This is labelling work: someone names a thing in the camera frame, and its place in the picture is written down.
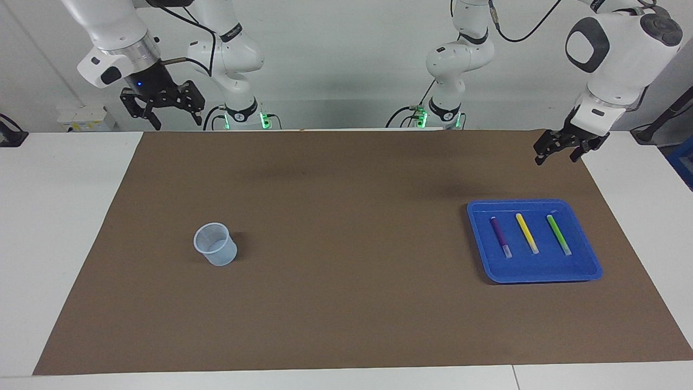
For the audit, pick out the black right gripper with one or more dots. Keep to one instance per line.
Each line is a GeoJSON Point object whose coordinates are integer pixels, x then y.
{"type": "Point", "coordinates": [154, 84]}

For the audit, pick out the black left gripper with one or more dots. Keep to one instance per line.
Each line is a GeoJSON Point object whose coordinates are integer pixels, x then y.
{"type": "Point", "coordinates": [576, 134]}

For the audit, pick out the green marker pen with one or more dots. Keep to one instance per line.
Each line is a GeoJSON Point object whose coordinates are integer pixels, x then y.
{"type": "Point", "coordinates": [558, 234]}

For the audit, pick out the yellow marker pen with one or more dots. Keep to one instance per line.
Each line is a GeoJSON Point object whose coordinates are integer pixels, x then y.
{"type": "Point", "coordinates": [526, 233]}

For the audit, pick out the purple marker pen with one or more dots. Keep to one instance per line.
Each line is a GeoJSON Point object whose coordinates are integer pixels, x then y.
{"type": "Point", "coordinates": [499, 235]}

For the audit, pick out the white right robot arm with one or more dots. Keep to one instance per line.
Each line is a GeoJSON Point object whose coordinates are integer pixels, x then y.
{"type": "Point", "coordinates": [113, 32]}

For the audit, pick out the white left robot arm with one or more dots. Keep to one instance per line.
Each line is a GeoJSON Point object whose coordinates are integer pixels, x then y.
{"type": "Point", "coordinates": [617, 59]}

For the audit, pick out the blue plastic tray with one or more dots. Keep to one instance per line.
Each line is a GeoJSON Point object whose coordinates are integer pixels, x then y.
{"type": "Point", "coordinates": [541, 265]}

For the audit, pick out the blue crate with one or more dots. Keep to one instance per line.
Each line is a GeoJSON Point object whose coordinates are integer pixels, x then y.
{"type": "Point", "coordinates": [683, 162]}

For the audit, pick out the translucent plastic cup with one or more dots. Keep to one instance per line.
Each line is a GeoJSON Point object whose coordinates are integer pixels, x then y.
{"type": "Point", "coordinates": [216, 252]}

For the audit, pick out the brown table mat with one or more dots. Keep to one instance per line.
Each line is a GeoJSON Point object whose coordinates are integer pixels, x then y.
{"type": "Point", "coordinates": [335, 271]}

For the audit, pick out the white wall box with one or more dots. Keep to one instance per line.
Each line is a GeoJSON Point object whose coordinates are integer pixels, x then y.
{"type": "Point", "coordinates": [86, 119]}

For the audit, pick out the black camera stand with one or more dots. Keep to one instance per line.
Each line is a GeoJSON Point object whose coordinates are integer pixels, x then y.
{"type": "Point", "coordinates": [663, 116]}

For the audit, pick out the black clamp mount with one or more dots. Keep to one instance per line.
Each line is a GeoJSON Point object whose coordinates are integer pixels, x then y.
{"type": "Point", "coordinates": [11, 138]}

